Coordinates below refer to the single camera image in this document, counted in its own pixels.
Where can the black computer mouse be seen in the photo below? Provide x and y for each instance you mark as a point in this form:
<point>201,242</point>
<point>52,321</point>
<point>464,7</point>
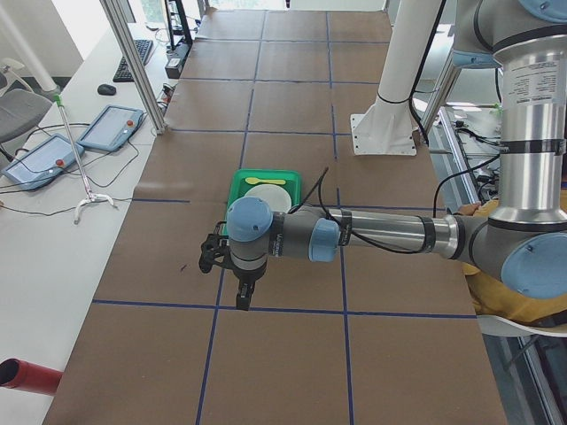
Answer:
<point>106,90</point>

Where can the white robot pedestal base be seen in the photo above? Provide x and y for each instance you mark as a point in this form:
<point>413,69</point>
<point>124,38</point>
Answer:
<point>385,129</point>

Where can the brown paper table cover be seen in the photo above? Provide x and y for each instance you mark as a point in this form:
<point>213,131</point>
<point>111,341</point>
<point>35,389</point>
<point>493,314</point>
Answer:
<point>371,337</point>

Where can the grey office chair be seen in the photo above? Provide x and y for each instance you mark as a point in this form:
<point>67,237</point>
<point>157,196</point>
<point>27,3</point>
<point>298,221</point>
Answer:
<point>21,108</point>

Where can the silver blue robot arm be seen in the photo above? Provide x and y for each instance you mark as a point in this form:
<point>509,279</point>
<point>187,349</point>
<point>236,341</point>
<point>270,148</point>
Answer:
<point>520,242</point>

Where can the yellow plastic spoon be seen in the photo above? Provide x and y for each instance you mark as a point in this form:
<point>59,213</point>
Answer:
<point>256,180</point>

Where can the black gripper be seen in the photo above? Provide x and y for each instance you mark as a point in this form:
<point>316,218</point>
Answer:
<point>248,277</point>

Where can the aluminium frame post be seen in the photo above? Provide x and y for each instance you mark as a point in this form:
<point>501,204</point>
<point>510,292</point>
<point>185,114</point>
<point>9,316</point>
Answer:
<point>119,26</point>

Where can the green plastic tray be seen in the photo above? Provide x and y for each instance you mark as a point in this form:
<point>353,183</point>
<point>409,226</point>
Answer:
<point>239,187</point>

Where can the white round plate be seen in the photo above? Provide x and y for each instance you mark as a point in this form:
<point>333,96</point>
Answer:
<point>275,196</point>

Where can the white chair seat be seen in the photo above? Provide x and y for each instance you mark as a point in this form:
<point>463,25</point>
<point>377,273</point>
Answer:
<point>493,325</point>

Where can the blue teach pendant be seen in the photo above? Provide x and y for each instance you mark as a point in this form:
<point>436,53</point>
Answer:
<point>42,164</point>
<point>111,128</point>

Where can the silver reacher grabber tool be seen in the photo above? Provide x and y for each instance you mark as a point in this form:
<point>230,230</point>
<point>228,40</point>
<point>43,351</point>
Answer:
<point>91,197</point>

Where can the black power strip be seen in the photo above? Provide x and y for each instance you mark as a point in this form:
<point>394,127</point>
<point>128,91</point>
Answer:
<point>176,60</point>

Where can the far blue teach pendant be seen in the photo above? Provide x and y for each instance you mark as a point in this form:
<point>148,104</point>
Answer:
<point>111,128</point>

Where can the near blue teach pendant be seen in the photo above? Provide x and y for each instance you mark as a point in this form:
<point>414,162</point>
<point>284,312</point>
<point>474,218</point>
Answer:
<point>42,164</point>

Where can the red cylinder tube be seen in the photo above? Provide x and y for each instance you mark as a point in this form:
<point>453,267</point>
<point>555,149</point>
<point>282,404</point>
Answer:
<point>17,374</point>

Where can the person in yellow shirt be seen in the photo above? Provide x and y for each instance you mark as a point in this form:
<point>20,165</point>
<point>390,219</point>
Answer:
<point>490,296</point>

